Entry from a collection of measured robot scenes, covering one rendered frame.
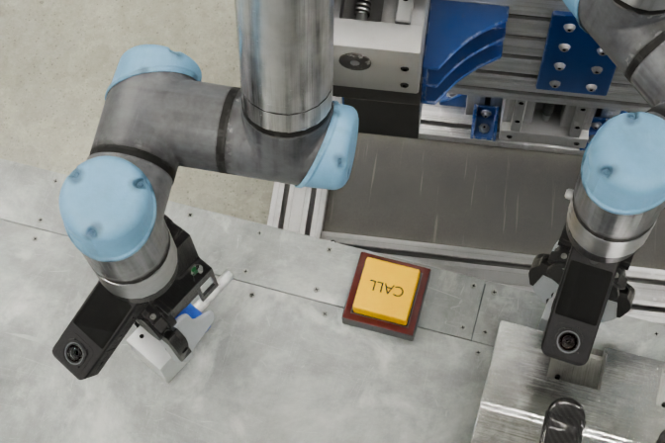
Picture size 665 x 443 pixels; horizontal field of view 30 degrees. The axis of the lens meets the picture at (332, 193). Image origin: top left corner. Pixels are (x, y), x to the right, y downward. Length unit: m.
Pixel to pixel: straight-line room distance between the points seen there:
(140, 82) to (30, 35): 1.48
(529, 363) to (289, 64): 0.46
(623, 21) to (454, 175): 1.02
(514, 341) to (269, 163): 0.36
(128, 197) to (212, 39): 1.47
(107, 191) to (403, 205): 1.10
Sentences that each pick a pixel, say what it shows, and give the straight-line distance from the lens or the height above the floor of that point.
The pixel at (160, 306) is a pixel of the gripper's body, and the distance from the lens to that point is 1.19.
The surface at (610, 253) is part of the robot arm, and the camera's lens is 1.12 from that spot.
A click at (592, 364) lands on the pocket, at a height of 0.86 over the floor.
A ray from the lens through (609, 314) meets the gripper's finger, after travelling 1.29.
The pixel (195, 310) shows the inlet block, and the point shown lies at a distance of 1.34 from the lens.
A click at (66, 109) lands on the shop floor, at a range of 2.44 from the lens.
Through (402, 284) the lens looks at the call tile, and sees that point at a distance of 1.33.
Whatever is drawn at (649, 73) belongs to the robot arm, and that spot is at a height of 1.16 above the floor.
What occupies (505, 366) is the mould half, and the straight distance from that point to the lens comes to 1.26.
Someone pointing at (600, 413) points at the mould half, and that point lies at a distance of 1.26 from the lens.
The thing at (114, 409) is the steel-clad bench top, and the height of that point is 0.80.
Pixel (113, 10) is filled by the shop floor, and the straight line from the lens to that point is 2.53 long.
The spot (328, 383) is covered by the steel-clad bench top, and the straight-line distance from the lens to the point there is 1.34.
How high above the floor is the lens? 2.10
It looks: 67 degrees down
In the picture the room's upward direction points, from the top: 6 degrees counter-clockwise
